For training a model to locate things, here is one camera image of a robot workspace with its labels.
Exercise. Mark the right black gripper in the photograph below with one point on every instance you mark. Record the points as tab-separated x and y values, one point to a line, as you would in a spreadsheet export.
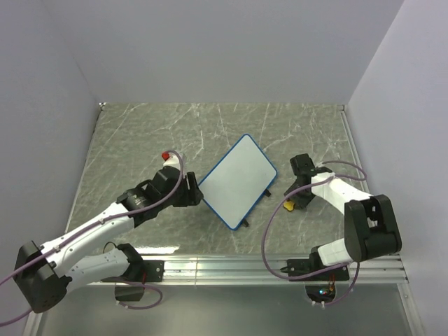
300	202

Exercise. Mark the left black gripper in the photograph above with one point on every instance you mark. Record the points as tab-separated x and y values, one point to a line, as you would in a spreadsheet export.
192	196

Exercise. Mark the yellow black eraser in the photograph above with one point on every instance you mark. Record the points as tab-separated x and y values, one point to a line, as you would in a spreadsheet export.
289	205

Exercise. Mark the blue framed whiteboard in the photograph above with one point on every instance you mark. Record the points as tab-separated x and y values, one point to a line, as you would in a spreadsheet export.
238	181

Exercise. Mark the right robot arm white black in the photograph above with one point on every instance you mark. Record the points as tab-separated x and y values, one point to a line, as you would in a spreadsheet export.
370	226

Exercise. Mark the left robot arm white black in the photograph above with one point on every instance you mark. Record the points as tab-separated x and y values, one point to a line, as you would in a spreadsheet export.
46	273

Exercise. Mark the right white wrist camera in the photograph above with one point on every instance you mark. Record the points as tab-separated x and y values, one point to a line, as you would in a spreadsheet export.
321	169

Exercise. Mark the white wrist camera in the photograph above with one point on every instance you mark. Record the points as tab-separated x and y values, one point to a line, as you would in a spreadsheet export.
172	161
321	169

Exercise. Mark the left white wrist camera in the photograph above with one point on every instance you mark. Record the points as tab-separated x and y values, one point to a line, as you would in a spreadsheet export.
172	161

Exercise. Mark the aluminium right side rail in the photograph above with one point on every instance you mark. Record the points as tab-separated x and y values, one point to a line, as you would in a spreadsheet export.
349	152

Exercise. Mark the aluminium rail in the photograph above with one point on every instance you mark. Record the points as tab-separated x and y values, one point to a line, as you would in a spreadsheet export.
349	152
215	270

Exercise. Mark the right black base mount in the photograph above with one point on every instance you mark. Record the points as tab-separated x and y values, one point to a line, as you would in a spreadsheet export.
300	267

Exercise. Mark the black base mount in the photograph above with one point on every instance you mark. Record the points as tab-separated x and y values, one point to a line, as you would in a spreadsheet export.
153	271
300	267

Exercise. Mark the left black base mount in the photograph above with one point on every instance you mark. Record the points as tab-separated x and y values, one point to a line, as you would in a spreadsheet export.
153	271

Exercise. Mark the aluminium front rail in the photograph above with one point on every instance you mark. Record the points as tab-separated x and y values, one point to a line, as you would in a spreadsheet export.
215	270

